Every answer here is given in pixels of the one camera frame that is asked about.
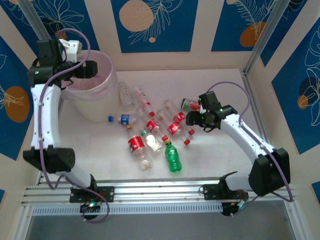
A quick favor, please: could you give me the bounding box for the crushed bottle green red label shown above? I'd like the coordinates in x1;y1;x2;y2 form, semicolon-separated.
181;97;202;112

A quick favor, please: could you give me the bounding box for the small red label cola bottle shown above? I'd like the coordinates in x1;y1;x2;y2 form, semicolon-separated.
156;111;191;147
137;107;169;142
163;99;196;136

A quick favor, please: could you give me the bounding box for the green plastic bottle yellow cap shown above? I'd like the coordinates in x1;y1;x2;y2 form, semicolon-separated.
163;139;183;174

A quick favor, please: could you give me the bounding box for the white label bottle green cap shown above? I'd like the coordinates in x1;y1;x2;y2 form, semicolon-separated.
139;128;165;156

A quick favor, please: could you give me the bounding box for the clear bottle red white label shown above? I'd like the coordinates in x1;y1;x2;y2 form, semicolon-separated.
133;86;156;118

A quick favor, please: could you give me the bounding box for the red label bottle yellow cap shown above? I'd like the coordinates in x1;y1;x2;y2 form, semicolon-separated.
125;124;155;173

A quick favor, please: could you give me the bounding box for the clear unlabelled plastic bottle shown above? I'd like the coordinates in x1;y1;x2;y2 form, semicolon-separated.
117;81;136;111

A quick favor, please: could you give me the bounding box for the clear bottle blue label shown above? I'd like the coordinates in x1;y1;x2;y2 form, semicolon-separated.
107;113;139;126

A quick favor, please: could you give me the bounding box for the pink translucent bin liner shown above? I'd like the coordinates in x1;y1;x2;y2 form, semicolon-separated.
61;49;119;100

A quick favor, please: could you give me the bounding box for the translucent pink plastic bin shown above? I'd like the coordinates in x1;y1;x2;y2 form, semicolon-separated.
61;49;120;124

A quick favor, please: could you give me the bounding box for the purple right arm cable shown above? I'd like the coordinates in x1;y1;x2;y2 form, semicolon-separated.
207;81;294;218

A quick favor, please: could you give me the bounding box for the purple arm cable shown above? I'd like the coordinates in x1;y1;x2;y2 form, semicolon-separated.
207;81;294;218
38;27;111;224

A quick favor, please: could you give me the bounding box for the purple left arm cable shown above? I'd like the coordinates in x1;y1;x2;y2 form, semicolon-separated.
38;27;111;224

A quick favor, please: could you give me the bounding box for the aluminium frame post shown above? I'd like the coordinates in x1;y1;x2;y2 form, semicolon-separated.
17;0;52;42
242;0;289;76

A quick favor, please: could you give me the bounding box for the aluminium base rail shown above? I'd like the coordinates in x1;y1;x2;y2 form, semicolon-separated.
21;177;295;209

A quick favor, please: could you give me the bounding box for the white slotted cable duct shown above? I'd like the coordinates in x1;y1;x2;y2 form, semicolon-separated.
31;201;224;218

